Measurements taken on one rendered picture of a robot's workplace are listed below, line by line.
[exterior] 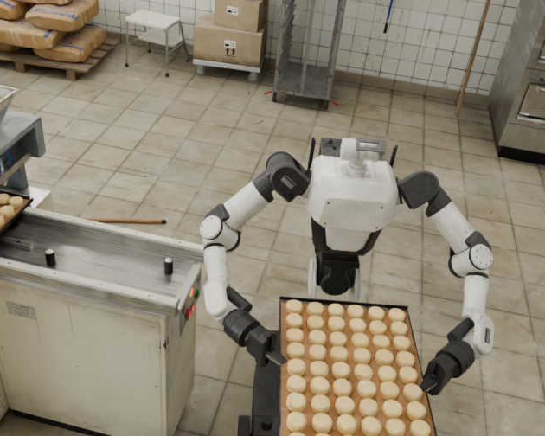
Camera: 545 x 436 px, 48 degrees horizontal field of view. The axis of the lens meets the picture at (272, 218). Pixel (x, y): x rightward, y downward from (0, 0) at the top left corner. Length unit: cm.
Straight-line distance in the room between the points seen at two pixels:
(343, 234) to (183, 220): 203
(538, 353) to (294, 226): 157
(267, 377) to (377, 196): 118
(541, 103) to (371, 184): 320
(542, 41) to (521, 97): 42
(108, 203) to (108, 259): 175
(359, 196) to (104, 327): 97
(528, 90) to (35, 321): 377
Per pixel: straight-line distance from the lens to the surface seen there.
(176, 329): 213
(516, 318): 366
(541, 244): 431
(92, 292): 210
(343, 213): 186
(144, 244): 227
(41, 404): 271
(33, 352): 246
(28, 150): 251
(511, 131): 505
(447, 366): 176
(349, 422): 161
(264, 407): 265
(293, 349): 173
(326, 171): 187
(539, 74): 489
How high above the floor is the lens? 230
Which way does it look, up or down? 36 degrees down
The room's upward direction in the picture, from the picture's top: 7 degrees clockwise
